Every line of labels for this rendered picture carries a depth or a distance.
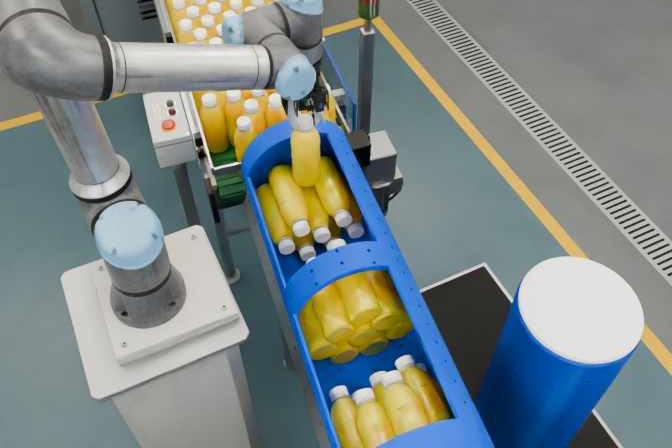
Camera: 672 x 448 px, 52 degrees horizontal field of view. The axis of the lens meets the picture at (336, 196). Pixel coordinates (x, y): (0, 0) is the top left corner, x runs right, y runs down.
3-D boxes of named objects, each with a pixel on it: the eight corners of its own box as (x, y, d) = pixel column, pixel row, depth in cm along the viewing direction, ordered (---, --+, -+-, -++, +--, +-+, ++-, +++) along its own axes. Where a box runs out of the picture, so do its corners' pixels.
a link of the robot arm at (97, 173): (103, 257, 136) (-21, 28, 94) (82, 208, 145) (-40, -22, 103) (160, 232, 139) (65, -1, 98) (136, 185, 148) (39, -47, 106)
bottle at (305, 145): (326, 179, 168) (326, 126, 155) (304, 192, 166) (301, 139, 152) (309, 163, 172) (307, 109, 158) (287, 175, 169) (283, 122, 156)
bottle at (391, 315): (387, 333, 150) (359, 268, 161) (409, 315, 147) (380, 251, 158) (366, 328, 145) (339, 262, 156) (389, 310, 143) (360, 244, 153)
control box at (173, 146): (160, 168, 188) (152, 142, 180) (149, 120, 200) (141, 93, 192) (196, 160, 190) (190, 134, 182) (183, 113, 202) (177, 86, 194)
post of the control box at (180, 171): (214, 324, 270) (166, 146, 194) (212, 315, 273) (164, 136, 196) (224, 321, 271) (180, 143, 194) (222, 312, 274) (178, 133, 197)
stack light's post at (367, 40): (355, 246, 294) (363, 35, 210) (352, 239, 297) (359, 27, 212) (364, 244, 295) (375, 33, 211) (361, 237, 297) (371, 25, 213)
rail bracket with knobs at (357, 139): (341, 176, 200) (341, 152, 192) (333, 159, 204) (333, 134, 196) (373, 168, 202) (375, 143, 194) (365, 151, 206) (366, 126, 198)
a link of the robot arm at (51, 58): (14, 52, 88) (329, 55, 115) (-4, 10, 94) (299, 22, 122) (11, 127, 94) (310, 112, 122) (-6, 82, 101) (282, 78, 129)
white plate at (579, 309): (589, 386, 144) (588, 389, 145) (669, 315, 155) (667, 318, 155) (493, 296, 158) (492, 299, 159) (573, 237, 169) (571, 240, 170)
